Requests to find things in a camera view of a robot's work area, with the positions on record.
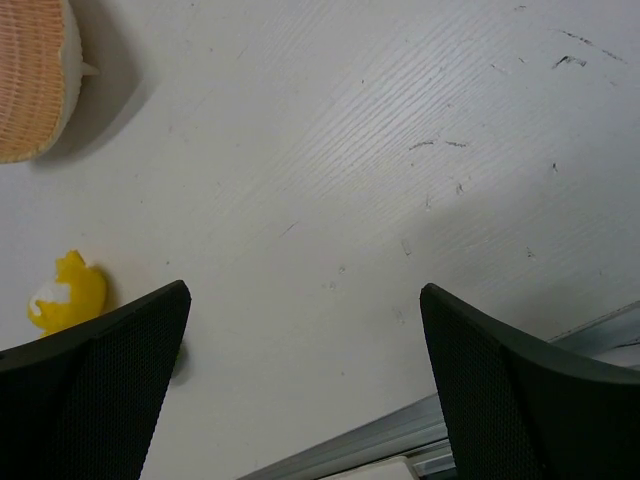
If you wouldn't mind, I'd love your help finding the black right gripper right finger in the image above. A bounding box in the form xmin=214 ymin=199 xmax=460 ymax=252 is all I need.
xmin=420 ymin=284 xmax=639 ymax=479

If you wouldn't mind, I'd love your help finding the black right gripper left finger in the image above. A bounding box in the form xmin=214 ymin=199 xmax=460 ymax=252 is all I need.
xmin=1 ymin=280 xmax=191 ymax=479

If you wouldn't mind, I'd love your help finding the yellow fake fruit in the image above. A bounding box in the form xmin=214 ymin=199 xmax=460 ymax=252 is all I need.
xmin=27 ymin=250 xmax=108 ymax=338

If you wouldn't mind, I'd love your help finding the woven orange fruit bowl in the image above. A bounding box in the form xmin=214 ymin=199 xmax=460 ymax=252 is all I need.
xmin=1 ymin=0 xmax=99 ymax=164

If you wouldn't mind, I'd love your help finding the aluminium table edge rail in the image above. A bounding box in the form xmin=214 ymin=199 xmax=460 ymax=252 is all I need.
xmin=245 ymin=302 xmax=639 ymax=479

